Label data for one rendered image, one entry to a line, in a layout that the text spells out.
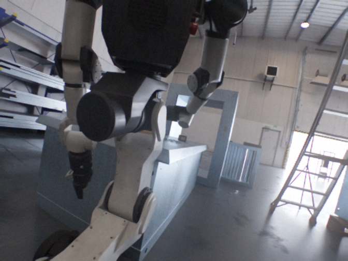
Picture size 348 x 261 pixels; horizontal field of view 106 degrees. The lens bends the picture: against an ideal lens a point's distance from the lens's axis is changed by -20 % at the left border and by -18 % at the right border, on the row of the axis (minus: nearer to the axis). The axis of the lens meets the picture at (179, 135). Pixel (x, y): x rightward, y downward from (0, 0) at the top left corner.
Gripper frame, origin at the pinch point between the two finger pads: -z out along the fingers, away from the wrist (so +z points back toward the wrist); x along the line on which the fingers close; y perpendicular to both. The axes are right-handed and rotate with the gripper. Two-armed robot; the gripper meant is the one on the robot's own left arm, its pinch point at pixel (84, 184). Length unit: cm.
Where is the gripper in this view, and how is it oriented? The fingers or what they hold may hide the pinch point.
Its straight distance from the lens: 82.2
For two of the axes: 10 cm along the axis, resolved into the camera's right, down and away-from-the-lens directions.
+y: -9.7, -1.2, -2.0
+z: 2.0, -8.9, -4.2
